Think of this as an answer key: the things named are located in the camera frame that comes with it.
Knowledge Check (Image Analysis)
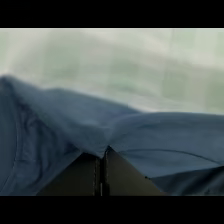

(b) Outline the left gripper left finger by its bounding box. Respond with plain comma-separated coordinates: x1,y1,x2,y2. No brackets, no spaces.
35,151,102,197

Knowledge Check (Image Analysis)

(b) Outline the blue T-shirt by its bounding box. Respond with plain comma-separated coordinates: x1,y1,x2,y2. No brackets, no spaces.
0,74,224,197

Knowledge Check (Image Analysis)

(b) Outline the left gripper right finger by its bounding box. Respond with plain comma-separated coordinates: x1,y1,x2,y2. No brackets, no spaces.
100,145,168,197

